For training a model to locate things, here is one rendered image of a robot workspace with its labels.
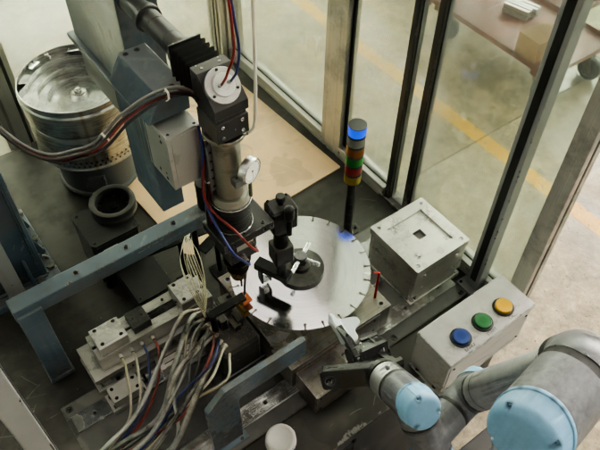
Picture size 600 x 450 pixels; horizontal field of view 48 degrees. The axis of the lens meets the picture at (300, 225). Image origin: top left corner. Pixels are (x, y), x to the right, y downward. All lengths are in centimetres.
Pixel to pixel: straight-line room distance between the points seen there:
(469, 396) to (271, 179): 98
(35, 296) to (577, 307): 207
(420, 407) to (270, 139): 116
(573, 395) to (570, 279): 197
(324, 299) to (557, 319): 145
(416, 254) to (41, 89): 110
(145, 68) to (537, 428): 82
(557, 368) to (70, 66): 151
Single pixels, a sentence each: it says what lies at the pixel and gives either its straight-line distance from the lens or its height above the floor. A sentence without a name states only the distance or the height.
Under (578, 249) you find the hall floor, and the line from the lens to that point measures 307.
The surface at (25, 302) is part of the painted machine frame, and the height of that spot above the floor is 105.
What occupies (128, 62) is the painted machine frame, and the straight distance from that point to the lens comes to 122.
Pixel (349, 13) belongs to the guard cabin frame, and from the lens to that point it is 181.
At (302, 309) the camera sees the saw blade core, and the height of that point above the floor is 95.
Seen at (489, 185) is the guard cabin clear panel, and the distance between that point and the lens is 167.
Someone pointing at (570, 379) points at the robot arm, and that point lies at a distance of 102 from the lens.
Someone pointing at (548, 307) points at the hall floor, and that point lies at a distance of 285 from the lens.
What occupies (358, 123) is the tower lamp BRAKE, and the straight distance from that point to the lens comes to 163.
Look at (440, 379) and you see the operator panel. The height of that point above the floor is 81.
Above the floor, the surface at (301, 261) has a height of 100.
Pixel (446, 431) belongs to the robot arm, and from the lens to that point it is 137.
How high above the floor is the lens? 223
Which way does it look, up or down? 50 degrees down
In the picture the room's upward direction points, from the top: 1 degrees clockwise
